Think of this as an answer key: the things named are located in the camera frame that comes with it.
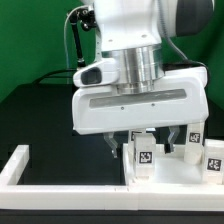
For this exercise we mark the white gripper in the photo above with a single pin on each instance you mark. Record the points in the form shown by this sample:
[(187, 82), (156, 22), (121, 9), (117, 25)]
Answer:
[(178, 98)]

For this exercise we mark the white square table top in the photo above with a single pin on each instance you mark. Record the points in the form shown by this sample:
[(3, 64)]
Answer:
[(169, 168)]

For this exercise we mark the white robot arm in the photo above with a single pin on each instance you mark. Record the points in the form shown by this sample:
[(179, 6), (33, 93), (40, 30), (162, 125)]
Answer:
[(127, 89)]

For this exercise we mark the black camera on stand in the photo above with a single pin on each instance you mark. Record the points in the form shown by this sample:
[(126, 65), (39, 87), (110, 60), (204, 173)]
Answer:
[(83, 16)]

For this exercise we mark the white U-shaped fence frame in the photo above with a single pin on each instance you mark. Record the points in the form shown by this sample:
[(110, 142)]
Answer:
[(140, 196)]

